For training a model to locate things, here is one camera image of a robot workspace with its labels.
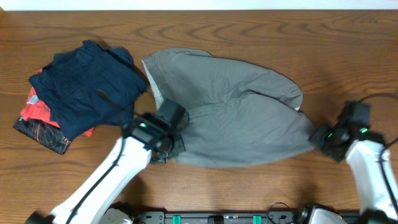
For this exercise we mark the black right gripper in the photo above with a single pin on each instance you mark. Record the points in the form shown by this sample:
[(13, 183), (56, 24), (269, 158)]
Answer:
[(318, 136)]

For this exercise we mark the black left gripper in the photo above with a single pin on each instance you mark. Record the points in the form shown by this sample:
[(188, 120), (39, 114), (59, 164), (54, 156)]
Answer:
[(176, 144)]

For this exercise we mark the grey shorts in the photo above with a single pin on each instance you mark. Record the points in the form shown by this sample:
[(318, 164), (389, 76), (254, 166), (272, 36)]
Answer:
[(240, 114)]

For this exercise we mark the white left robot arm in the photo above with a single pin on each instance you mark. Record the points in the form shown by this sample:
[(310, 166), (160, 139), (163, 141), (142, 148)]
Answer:
[(152, 138)]

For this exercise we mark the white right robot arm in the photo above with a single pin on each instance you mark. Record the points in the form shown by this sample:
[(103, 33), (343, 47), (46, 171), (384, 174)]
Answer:
[(367, 155)]

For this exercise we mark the navy blue folded garment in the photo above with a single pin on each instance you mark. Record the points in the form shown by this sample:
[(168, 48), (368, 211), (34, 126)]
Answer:
[(89, 86)]

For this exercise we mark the black patterned folded garment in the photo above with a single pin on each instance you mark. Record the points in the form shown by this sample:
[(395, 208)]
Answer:
[(45, 134)]

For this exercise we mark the red folded garment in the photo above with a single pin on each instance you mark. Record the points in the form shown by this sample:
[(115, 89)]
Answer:
[(36, 109)]

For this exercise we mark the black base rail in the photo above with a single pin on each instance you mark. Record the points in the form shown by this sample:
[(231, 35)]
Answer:
[(124, 213)]

